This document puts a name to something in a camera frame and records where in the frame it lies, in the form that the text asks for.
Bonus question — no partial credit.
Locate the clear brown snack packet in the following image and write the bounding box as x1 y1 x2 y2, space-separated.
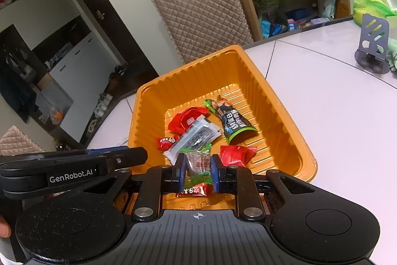
179 143 214 188

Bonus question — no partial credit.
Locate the dark red shiny snack packet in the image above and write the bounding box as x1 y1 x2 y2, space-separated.
175 184 209 198

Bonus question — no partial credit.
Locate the small red snack packet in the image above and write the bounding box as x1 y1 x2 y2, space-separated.
156 135 180 151

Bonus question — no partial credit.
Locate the white plastic bag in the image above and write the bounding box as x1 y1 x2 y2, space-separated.
317 0 338 20

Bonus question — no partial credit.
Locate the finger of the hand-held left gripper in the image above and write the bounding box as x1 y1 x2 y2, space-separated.
87 146 148 173

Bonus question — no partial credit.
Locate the clear black striped snack packet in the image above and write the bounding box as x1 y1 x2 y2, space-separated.
163 115 223 165

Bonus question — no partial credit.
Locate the dark green snack packet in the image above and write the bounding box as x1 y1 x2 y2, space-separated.
203 96 258 144

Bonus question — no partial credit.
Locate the large red snack packet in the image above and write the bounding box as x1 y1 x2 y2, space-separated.
167 107 210 133

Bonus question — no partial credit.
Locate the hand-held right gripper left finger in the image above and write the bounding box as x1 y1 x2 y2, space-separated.
88 155 187 221

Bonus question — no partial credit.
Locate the quilted chair cushion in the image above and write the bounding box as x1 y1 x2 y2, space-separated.
0 125 45 157

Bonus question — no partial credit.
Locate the red pillow snack packet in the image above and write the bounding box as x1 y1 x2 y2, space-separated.
220 145 258 169

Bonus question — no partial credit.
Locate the orange plastic tray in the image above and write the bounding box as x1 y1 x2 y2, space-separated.
122 45 318 213

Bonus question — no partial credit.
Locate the quilted beige chair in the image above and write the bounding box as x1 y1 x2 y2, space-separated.
149 0 254 64

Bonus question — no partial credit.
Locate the white cabinet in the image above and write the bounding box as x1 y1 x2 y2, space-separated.
50 32 125 141

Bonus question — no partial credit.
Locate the person's left hand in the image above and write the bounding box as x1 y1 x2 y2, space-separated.
0 216 12 239

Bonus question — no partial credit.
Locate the grey phone stand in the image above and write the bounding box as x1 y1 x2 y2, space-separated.
354 13 391 75

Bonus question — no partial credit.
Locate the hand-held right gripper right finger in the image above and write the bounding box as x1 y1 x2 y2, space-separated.
211 154 314 221

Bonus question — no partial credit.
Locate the green cloth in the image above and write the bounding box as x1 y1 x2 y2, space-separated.
385 37 397 71

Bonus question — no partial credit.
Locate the green tissue pack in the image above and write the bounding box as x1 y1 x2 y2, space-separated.
353 0 397 26

